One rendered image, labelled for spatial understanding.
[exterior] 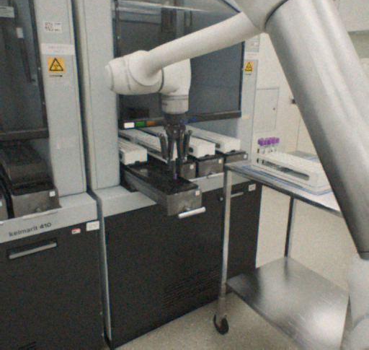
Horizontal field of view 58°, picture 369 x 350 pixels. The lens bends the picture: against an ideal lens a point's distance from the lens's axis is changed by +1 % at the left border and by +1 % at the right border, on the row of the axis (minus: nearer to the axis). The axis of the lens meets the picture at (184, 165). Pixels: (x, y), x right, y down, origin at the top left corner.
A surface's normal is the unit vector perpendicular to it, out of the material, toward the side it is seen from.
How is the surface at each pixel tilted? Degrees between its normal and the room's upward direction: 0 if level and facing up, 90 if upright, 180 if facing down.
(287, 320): 0
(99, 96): 90
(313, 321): 0
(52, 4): 90
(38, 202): 90
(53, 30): 90
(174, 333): 0
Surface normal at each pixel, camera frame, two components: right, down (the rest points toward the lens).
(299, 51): -0.66, 0.07
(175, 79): 0.51, 0.29
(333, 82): -0.32, -0.07
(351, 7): -0.83, 0.15
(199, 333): 0.01, -0.96
